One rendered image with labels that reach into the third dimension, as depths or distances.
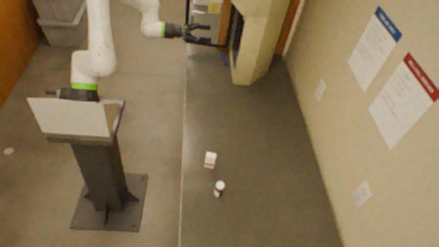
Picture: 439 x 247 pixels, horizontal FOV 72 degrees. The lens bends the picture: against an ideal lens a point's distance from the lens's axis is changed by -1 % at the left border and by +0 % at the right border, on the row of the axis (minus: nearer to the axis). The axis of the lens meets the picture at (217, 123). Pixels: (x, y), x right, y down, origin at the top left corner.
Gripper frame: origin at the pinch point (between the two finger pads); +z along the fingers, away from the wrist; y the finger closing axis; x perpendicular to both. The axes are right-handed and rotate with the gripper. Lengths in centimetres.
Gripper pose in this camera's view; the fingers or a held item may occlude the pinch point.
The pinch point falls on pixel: (209, 33)
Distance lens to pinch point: 188.6
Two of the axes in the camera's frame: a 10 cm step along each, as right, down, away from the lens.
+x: -1.2, 6.6, 7.4
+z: 9.9, 0.4, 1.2
